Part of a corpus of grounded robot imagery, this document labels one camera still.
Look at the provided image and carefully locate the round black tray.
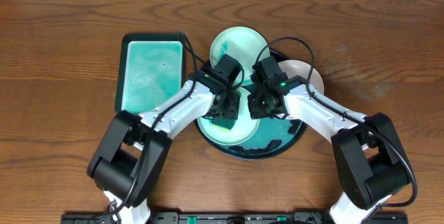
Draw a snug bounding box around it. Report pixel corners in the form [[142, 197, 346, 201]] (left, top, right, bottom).
[[191, 47, 309, 161]]

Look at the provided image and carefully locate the white plate with green stain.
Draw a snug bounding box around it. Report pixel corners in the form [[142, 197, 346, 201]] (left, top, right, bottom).
[[277, 59, 325, 120]]

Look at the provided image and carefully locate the mint green plate with stain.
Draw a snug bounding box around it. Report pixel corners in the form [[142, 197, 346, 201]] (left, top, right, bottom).
[[210, 26, 268, 86]]

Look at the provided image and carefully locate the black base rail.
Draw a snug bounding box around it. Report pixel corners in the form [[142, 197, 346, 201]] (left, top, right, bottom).
[[60, 211, 409, 224]]

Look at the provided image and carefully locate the green yellow sponge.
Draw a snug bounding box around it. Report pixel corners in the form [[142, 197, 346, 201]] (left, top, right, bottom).
[[210, 118, 236, 131]]

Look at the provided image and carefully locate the rectangular black soapy water tray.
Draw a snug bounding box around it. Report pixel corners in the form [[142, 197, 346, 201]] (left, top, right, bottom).
[[114, 33, 186, 114]]

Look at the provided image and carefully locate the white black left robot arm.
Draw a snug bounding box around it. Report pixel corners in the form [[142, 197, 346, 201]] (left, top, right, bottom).
[[87, 75, 240, 223]]

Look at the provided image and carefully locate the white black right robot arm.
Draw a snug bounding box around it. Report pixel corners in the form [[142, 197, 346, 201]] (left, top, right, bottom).
[[248, 77, 417, 223]]

